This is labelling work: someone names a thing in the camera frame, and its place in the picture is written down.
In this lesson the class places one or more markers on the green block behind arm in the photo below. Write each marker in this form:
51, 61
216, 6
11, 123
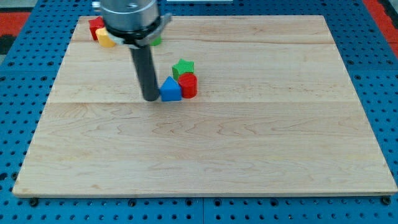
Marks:
157, 41

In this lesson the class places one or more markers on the yellow heart block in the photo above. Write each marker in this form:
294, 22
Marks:
103, 38

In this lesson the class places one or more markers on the red star block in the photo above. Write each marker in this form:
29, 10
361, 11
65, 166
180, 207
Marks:
94, 25

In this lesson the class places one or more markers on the wooden board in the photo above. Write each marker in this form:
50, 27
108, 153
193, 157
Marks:
276, 115

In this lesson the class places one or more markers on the green star block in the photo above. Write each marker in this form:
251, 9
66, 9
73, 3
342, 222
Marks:
181, 67

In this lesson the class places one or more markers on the blue triangle block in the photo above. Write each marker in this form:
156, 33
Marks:
170, 90

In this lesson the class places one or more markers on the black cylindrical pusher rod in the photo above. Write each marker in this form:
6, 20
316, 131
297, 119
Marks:
145, 70

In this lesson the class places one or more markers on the red cylinder block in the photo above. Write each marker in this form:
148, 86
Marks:
189, 85

